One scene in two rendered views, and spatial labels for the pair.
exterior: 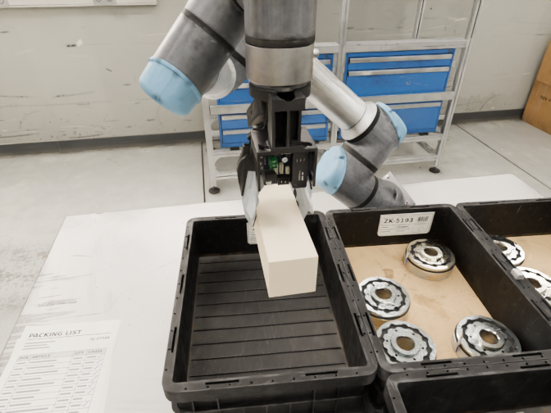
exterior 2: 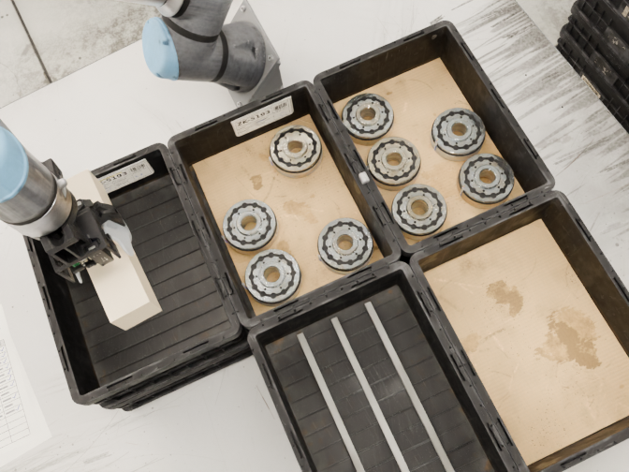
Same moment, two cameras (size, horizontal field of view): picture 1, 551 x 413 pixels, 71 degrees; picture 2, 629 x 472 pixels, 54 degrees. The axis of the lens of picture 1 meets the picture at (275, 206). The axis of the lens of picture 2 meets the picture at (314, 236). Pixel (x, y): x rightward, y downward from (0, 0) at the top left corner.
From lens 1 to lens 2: 59 cm
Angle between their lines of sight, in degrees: 37
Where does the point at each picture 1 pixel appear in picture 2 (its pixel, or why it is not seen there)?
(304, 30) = (43, 204)
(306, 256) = (139, 305)
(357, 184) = (200, 64)
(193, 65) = not seen: outside the picture
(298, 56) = (49, 217)
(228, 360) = (123, 336)
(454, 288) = (324, 180)
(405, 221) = (261, 115)
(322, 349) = (204, 296)
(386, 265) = (254, 169)
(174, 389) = (83, 401)
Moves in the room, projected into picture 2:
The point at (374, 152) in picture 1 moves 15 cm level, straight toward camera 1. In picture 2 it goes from (204, 22) to (204, 91)
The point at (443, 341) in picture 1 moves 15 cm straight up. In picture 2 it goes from (311, 250) to (304, 223)
